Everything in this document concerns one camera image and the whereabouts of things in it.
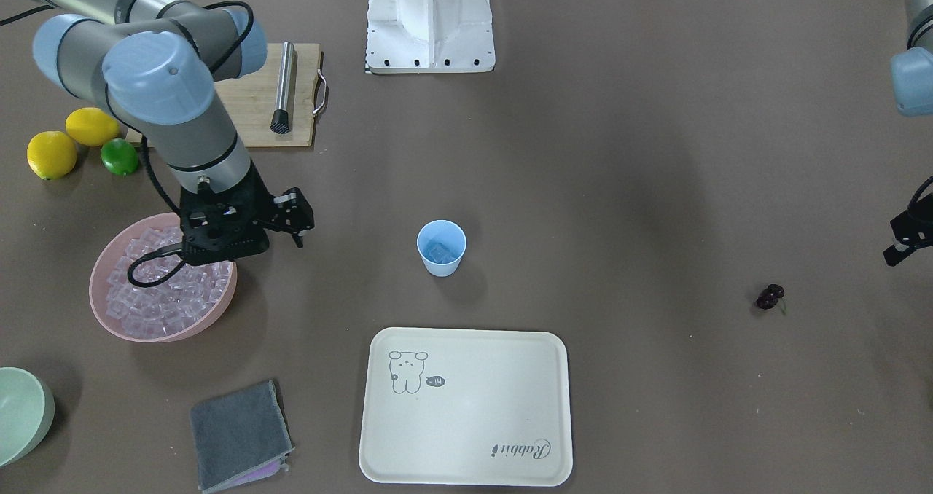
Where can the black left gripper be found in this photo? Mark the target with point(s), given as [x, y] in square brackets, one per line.
[906, 232]

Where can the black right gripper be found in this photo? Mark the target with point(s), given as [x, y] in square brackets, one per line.
[290, 213]

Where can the dark red cherry pair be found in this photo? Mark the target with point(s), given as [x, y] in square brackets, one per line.
[772, 297]

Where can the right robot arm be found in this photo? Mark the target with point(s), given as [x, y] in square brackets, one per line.
[153, 65]

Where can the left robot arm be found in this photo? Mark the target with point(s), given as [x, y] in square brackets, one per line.
[911, 77]

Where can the pink bowl of ice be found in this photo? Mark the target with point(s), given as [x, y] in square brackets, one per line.
[188, 303]

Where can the light blue plastic cup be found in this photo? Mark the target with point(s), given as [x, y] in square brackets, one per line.
[441, 245]

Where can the steel muddler black tip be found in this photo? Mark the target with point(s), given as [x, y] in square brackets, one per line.
[281, 118]

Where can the wooden cutting board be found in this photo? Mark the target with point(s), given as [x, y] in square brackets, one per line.
[251, 100]

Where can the green lime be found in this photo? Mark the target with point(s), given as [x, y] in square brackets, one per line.
[119, 157]

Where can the yellow lemon near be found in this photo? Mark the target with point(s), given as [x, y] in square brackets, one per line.
[92, 127]

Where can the yellow lemon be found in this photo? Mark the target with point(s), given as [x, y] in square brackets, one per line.
[92, 127]
[51, 155]

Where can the grey folded cloth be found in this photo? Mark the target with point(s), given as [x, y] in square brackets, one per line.
[240, 437]

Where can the cream rabbit tray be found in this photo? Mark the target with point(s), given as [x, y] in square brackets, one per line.
[466, 407]

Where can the yellow lemon far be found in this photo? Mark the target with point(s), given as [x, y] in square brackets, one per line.
[51, 155]

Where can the green ceramic bowl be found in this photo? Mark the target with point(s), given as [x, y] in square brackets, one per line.
[27, 411]

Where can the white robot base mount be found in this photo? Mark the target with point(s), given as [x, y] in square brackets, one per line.
[429, 37]

